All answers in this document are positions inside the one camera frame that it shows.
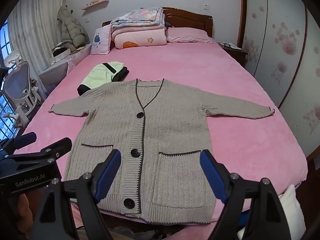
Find white office chair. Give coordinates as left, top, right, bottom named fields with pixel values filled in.
left=0, top=49, right=42, bottom=130

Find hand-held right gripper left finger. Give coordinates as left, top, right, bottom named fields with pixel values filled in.
left=30, top=149, right=122, bottom=240

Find beige puffer jacket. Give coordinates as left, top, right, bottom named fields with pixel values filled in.
left=57, top=5, right=90, bottom=47

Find white cloth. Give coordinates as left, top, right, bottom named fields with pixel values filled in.
left=277, top=185, right=307, bottom=235

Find grey knit cardigan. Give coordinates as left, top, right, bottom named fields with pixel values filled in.
left=50, top=79, right=276, bottom=224

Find green and black folded jacket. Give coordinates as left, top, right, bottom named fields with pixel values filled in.
left=77, top=61, right=130, bottom=96

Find person's left hand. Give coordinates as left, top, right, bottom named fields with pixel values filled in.
left=12, top=194, right=33, bottom=230

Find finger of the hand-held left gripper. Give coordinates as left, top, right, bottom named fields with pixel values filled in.
left=10, top=132, right=37, bottom=153
left=37, top=137, right=73, bottom=165

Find white curtain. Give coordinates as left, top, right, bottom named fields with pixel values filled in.
left=9, top=0, right=67, bottom=63

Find white bedside desk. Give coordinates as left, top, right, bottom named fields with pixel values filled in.
left=39, top=44, right=93, bottom=92

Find barred window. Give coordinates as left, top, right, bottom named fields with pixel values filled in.
left=0, top=21, right=15, bottom=140

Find floral wardrobe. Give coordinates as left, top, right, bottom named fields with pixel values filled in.
left=237, top=0, right=320, bottom=155

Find papers on nightstand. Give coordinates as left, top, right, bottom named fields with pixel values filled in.
left=222, top=42, right=242, bottom=50

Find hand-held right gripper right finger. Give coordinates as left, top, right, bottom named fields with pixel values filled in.
left=199, top=149, right=292, bottom=240

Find black and white hat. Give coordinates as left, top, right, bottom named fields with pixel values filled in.
left=51, top=42, right=73, bottom=58

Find dark wooden nightstand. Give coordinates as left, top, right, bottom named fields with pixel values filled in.
left=217, top=42, right=248, bottom=67

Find pink pillow with bag print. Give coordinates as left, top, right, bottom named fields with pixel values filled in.
left=90, top=25, right=112, bottom=55

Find folded pink quilt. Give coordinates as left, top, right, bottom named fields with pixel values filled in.
left=111, top=25, right=167, bottom=49

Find bed with pink sheet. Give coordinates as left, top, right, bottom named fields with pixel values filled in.
left=14, top=7, right=308, bottom=230

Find folded floral quilt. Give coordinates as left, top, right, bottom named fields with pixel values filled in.
left=111, top=7, right=165, bottom=29

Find light wooden wall shelf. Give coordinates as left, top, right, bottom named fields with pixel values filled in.
left=82, top=0, right=109, bottom=10

